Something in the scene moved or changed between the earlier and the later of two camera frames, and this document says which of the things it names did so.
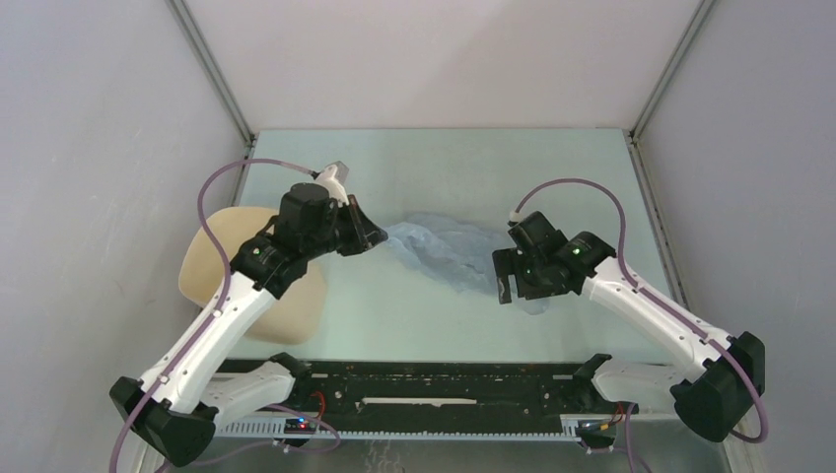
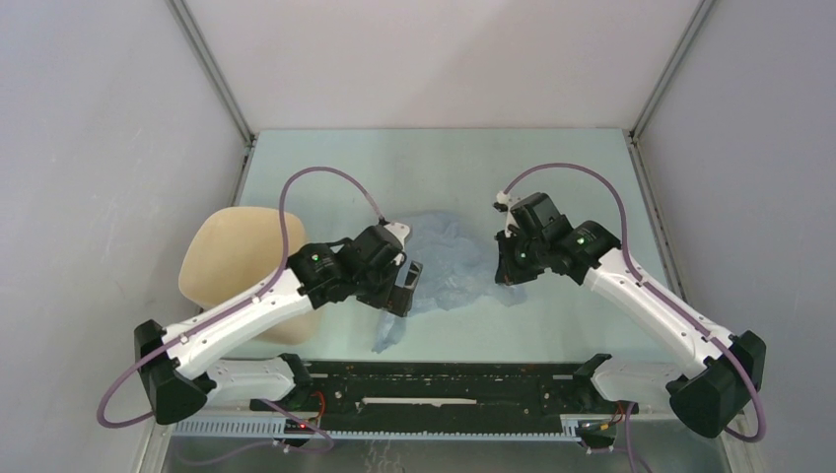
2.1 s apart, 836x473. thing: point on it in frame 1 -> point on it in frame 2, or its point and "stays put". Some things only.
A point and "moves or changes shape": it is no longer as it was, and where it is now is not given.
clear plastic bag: (457, 250) moves or changes shape
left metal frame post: (212, 69) stays put
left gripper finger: (368, 232) -> (413, 275)
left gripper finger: (362, 242) -> (399, 300)
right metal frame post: (668, 67) stays put
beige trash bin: (289, 320) stays put
